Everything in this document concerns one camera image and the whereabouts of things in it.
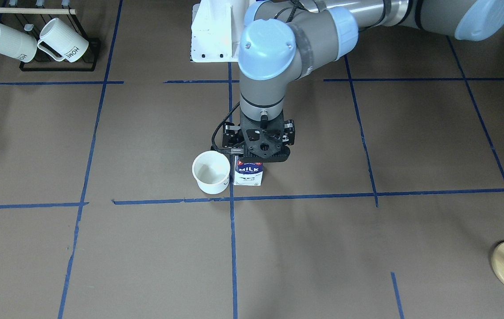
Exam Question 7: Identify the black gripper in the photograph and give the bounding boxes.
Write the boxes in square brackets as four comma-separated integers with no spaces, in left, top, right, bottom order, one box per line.
[222,111,296,148]

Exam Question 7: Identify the black mug rack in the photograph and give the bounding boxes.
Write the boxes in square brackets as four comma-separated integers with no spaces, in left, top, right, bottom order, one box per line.
[0,0,102,71]

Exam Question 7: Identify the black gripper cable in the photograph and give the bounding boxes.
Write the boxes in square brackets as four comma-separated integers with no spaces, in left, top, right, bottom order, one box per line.
[210,101,244,156]

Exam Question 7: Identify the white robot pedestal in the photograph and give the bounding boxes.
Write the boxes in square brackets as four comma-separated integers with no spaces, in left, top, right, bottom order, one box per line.
[191,0,254,63]

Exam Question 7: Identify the white home mug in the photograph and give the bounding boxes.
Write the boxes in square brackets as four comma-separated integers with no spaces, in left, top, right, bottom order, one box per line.
[37,18,89,62]

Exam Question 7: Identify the white cup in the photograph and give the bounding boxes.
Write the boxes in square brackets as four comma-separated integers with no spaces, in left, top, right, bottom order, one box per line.
[191,151,231,195]

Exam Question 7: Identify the white ribbed mug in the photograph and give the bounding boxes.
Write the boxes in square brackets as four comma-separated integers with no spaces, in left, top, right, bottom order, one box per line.
[0,24,37,63]

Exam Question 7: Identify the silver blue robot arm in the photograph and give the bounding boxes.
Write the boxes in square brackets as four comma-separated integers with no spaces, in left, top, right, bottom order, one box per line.
[221,0,504,158]

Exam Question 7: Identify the blue white milk carton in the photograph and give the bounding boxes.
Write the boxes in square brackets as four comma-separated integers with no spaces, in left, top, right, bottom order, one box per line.
[233,156,264,186]

